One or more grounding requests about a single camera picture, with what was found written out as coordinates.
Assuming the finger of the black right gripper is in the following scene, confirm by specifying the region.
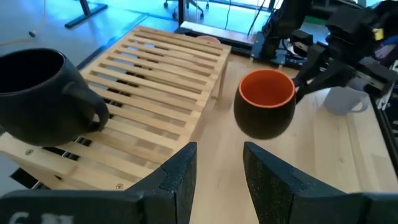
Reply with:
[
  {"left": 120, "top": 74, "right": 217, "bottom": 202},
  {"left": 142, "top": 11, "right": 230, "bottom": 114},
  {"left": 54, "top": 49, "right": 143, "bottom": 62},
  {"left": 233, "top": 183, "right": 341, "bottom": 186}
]
[
  {"left": 295, "top": 58, "right": 357, "bottom": 104},
  {"left": 292, "top": 44, "right": 327, "bottom": 90}
]

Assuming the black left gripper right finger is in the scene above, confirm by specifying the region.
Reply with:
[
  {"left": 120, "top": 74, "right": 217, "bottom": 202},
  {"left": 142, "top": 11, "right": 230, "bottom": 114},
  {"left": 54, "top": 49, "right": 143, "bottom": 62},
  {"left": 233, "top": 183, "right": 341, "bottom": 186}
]
[{"left": 243, "top": 141, "right": 364, "bottom": 224}]

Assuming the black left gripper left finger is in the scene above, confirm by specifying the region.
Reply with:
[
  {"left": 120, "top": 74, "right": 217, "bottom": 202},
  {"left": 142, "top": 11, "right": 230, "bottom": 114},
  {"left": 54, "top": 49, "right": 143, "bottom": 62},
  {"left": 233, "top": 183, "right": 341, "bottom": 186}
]
[{"left": 124, "top": 141, "right": 198, "bottom": 224}]

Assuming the grey mug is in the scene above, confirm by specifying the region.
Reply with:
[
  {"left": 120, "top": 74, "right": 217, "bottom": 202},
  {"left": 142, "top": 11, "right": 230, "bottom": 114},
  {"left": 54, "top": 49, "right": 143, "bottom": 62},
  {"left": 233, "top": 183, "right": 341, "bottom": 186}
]
[{"left": 323, "top": 86, "right": 370, "bottom": 116}]

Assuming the black mug orange inside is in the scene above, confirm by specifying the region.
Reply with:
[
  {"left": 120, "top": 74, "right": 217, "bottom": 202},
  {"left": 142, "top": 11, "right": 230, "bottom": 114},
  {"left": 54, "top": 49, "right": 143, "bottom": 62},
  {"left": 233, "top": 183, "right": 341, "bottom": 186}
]
[{"left": 233, "top": 68, "right": 297, "bottom": 140}]

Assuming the pink mug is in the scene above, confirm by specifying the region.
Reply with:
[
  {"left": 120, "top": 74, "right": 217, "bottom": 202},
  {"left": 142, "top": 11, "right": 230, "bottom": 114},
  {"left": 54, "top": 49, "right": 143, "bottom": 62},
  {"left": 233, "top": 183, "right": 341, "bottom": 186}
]
[{"left": 195, "top": 35, "right": 221, "bottom": 45}]

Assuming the yellow tag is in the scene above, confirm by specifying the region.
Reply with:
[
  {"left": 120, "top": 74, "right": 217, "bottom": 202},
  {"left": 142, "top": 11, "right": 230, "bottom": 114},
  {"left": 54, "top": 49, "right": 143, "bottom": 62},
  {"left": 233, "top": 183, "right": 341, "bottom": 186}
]
[{"left": 373, "top": 27, "right": 386, "bottom": 42}]

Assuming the wooden plank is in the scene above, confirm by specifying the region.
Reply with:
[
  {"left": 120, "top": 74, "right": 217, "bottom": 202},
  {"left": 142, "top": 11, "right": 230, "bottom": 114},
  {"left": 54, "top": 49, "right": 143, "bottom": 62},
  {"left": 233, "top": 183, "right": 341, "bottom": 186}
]
[{"left": 179, "top": 21, "right": 256, "bottom": 47}]

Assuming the wooden slatted rack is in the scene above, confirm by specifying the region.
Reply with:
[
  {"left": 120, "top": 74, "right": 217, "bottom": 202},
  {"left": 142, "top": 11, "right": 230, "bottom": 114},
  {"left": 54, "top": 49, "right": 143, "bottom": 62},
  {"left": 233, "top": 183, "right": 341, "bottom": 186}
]
[{"left": 0, "top": 25, "right": 233, "bottom": 191}]

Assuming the office chair base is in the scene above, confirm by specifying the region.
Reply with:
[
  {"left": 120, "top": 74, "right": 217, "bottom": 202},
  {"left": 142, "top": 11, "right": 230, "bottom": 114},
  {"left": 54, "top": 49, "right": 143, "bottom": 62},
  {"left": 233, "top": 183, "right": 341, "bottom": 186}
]
[{"left": 163, "top": 0, "right": 210, "bottom": 20}]

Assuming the black stand foot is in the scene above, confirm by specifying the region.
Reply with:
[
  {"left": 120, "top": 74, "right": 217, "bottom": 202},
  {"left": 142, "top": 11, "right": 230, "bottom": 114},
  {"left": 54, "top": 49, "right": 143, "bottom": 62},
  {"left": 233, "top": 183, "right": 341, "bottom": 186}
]
[{"left": 64, "top": 0, "right": 109, "bottom": 29}]

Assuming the thin cable with plug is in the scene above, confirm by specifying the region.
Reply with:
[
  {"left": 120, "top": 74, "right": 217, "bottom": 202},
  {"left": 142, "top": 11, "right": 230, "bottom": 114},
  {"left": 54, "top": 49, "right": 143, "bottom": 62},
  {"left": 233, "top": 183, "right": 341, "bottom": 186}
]
[{"left": 0, "top": 0, "right": 47, "bottom": 47}]

